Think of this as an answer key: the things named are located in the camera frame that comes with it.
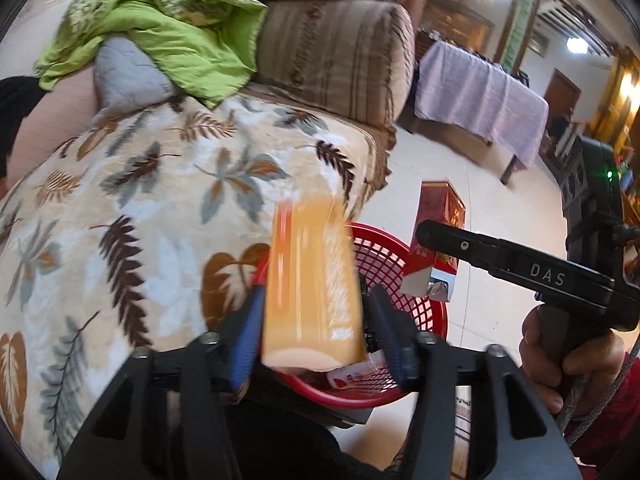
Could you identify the leaf printed blanket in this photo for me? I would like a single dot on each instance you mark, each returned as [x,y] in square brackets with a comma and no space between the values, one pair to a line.
[150,210]

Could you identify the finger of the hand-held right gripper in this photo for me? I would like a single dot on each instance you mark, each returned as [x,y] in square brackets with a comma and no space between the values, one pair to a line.
[465,246]

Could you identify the red cardboard box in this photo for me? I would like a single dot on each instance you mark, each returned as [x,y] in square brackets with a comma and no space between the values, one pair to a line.
[440,215]

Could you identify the dark cloth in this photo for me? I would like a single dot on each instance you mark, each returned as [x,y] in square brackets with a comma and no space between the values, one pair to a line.
[280,450]

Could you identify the person's right forearm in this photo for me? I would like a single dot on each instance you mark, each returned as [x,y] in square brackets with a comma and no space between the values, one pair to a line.
[610,420]

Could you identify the orange cardboard box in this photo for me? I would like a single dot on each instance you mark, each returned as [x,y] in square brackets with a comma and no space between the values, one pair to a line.
[310,285]

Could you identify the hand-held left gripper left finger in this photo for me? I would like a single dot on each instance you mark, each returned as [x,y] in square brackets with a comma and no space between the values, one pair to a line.
[247,345]

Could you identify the pink sofa cushion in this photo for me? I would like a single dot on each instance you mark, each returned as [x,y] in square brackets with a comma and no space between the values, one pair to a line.
[55,125]

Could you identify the person's right hand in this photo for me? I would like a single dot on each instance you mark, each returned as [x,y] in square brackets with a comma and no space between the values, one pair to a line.
[540,355]

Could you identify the wooden door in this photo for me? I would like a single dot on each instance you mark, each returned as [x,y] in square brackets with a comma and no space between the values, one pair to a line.
[562,95]

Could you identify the striped sofa armrest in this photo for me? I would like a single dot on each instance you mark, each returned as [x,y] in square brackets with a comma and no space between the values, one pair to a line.
[325,55]

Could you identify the black cloth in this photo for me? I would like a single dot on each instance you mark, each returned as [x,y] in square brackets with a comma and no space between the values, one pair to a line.
[15,110]

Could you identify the green quilt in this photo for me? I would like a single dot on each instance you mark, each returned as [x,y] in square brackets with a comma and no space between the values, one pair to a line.
[175,50]

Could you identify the red and white packet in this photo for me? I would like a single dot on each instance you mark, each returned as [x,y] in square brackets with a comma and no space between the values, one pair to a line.
[350,374]

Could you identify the table with lilac cloth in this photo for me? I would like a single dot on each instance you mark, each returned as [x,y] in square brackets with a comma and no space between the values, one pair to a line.
[475,90]

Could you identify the grey pillow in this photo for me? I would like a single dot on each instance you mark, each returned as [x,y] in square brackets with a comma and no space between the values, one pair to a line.
[125,75]

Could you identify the red plastic basket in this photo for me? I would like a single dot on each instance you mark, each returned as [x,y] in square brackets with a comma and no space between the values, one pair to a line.
[380,260]

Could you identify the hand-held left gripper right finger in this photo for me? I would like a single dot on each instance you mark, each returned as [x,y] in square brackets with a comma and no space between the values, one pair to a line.
[390,345]

